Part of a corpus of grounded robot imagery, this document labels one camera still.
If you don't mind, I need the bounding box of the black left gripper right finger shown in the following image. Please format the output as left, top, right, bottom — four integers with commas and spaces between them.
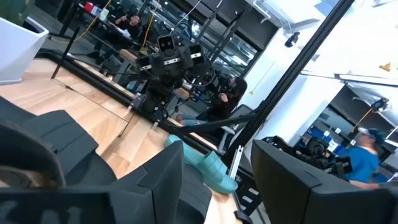
251, 139, 398, 224

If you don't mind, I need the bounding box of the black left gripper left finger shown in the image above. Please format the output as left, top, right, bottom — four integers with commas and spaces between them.
0, 140, 185, 224

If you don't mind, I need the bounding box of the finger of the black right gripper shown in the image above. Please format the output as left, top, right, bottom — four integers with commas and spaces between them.
136, 55, 154, 74
188, 43, 206, 68

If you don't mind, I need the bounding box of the black slide sandal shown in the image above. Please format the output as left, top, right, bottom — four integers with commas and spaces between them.
182, 164, 213, 224
0, 95, 118, 187

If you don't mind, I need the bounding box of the teal slide sandal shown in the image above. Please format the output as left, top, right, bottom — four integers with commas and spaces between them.
164, 134, 239, 195

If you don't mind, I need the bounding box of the round wooden stool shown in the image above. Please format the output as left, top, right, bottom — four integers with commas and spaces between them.
119, 49, 138, 63

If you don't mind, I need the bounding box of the person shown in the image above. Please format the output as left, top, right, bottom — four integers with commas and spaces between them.
175, 76, 249, 138
86, 14, 144, 60

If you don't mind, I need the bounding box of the silver aluminium extrusion piece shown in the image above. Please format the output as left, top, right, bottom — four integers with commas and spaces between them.
228, 144, 244, 180

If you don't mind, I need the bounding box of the white cup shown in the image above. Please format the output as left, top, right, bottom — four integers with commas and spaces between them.
98, 7, 110, 22

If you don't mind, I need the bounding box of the grey office chair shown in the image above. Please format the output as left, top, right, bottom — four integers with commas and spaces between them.
216, 104, 254, 154

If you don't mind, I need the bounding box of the dark green object on floor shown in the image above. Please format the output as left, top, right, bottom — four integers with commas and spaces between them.
345, 126, 398, 191

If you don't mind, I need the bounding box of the black background desk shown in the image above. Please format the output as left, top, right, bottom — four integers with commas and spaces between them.
58, 0, 147, 47

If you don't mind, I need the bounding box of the white faceted plant pot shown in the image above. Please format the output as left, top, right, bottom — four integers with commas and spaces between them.
0, 17, 50, 85

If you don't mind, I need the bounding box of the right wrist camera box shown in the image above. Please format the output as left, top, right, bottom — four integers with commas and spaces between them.
156, 34, 176, 53

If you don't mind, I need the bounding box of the yellow hanging cable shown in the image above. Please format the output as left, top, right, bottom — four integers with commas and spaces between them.
140, 0, 156, 52

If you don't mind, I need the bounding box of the orange slanted cable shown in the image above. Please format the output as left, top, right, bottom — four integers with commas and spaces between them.
74, 0, 112, 42

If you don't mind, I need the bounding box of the yellow cord with tassel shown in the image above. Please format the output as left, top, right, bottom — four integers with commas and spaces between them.
248, 60, 276, 96

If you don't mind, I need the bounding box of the wooden shoe shelf black frame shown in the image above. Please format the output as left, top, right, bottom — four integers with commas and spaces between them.
0, 27, 155, 156

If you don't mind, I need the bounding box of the black wall-mounted camera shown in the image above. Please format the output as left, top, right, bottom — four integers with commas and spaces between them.
284, 30, 301, 48

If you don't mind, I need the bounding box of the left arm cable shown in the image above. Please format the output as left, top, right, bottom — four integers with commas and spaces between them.
0, 121, 67, 188

